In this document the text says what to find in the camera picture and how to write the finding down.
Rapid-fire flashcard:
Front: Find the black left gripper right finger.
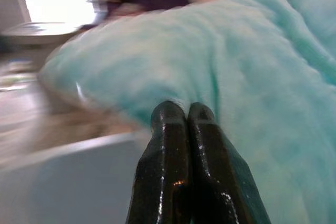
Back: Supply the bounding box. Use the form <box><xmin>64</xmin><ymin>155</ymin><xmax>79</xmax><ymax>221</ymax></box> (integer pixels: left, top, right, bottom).
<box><xmin>187</xmin><ymin>102</ymin><xmax>272</xmax><ymax>224</ymax></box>

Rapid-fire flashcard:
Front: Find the teal dotted pillow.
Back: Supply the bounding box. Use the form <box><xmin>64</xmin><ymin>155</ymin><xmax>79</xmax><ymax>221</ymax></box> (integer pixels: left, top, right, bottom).
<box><xmin>38</xmin><ymin>0</ymin><xmax>336</xmax><ymax>224</ymax></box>

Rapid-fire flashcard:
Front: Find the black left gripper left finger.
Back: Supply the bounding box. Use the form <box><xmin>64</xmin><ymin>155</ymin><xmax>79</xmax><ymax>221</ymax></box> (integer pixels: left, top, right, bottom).
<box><xmin>125</xmin><ymin>100</ymin><xmax>194</xmax><ymax>224</ymax></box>

